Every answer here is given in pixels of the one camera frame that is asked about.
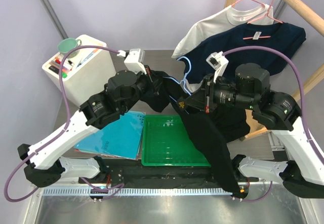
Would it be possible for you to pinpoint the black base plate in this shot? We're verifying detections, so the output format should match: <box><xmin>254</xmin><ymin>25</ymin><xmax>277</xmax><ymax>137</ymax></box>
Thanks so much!
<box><xmin>78</xmin><ymin>159</ymin><xmax>244</xmax><ymax>190</ymax></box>

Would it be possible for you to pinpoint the green ceramic cup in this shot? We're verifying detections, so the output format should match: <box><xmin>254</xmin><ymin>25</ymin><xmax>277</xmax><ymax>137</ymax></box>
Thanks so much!
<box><xmin>57</xmin><ymin>38</ymin><xmax>82</xmax><ymax>56</ymax></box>

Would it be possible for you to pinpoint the pink hanger of navy shirt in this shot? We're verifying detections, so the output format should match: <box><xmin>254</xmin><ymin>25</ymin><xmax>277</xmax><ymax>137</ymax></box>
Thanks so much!
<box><xmin>242</xmin><ymin>0</ymin><xmax>282</xmax><ymax>40</ymax></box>

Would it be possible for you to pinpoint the orange tipped white pen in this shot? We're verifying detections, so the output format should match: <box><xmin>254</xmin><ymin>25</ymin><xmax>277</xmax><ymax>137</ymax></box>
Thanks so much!
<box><xmin>81</xmin><ymin>49</ymin><xmax>98</xmax><ymax>63</ymax></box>

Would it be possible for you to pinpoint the white slotted cable duct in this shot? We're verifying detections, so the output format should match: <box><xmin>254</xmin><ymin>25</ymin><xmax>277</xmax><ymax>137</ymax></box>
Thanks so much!
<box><xmin>43</xmin><ymin>186</ymin><xmax>232</xmax><ymax>197</ymax></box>

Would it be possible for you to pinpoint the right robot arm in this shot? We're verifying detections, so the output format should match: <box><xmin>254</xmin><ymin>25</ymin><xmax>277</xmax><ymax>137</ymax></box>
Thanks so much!
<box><xmin>178</xmin><ymin>63</ymin><xmax>323</xmax><ymax>199</ymax></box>

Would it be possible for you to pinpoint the red marker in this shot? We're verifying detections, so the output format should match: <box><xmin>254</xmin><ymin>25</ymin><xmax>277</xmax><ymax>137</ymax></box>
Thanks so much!
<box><xmin>54</xmin><ymin>58</ymin><xmax>72</xmax><ymax>70</ymax></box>

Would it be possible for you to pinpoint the wooden clothes rack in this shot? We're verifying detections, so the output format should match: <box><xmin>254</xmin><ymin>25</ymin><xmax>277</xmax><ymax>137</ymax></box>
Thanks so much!
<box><xmin>224</xmin><ymin>0</ymin><xmax>323</xmax><ymax>141</ymax></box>

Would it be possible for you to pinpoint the green plastic tray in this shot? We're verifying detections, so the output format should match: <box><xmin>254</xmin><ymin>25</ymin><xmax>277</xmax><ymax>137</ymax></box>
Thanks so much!
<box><xmin>141</xmin><ymin>115</ymin><xmax>210</xmax><ymax>167</ymax></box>

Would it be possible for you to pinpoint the white t-shirt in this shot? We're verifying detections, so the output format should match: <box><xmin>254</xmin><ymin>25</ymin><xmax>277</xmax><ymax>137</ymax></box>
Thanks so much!
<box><xmin>171</xmin><ymin>4</ymin><xmax>275</xmax><ymax>93</ymax></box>

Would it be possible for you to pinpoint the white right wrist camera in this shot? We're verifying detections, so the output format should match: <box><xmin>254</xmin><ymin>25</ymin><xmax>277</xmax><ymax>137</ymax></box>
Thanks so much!
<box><xmin>206</xmin><ymin>51</ymin><xmax>229</xmax><ymax>82</ymax></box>

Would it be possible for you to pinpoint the navy blue t-shirt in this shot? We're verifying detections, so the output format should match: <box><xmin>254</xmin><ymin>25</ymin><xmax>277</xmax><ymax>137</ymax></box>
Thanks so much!
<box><xmin>181</xmin><ymin>23</ymin><xmax>306</xmax><ymax>84</ymax></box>

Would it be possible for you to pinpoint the black flower print t-shirt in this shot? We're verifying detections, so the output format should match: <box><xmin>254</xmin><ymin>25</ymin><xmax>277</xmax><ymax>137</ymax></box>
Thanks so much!
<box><xmin>141</xmin><ymin>71</ymin><xmax>250</xmax><ymax>199</ymax></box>

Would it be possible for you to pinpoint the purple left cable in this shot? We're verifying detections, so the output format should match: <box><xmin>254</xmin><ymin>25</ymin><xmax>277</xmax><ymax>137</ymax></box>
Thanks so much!
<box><xmin>5</xmin><ymin>45</ymin><xmax>120</xmax><ymax>201</ymax></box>

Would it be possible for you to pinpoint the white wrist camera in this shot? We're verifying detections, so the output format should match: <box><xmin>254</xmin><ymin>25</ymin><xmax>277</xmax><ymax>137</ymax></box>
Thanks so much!
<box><xmin>206</xmin><ymin>51</ymin><xmax>229</xmax><ymax>82</ymax></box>
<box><xmin>117</xmin><ymin>48</ymin><xmax>147</xmax><ymax>74</ymax></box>

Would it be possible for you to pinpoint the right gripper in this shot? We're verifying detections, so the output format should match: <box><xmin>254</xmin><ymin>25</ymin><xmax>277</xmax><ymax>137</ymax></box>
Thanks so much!
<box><xmin>184</xmin><ymin>72</ymin><xmax>257</xmax><ymax>113</ymax></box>

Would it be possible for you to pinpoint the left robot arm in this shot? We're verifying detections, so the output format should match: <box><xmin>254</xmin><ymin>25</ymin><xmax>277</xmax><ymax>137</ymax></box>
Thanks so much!
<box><xmin>18</xmin><ymin>66</ymin><xmax>162</xmax><ymax>188</ymax></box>

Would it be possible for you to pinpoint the purple cable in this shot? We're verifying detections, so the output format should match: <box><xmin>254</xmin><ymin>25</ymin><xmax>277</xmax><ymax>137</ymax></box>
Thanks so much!
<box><xmin>222</xmin><ymin>46</ymin><xmax>324</xmax><ymax>164</ymax></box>
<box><xmin>5</xmin><ymin>45</ymin><xmax>120</xmax><ymax>201</ymax></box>

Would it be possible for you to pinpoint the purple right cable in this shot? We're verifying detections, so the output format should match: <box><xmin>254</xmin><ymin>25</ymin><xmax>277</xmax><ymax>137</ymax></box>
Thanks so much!
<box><xmin>222</xmin><ymin>46</ymin><xmax>324</xmax><ymax>164</ymax></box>

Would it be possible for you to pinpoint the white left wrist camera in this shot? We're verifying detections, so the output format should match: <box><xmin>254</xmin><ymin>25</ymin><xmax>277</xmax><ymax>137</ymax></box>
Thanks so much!
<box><xmin>117</xmin><ymin>48</ymin><xmax>147</xmax><ymax>74</ymax></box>

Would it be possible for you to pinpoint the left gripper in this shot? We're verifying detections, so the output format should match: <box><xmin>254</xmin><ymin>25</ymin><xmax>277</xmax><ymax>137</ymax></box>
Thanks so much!
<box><xmin>121</xmin><ymin>64</ymin><xmax>163</xmax><ymax>113</ymax></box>

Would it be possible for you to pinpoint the white square bin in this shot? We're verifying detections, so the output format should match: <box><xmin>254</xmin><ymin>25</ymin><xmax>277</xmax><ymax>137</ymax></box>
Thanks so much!
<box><xmin>42</xmin><ymin>34</ymin><xmax>116</xmax><ymax>106</ymax></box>

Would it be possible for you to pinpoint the blue folder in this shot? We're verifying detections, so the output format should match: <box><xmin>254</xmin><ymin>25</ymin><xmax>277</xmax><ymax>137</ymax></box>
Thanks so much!
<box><xmin>74</xmin><ymin>111</ymin><xmax>146</xmax><ymax>160</ymax></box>

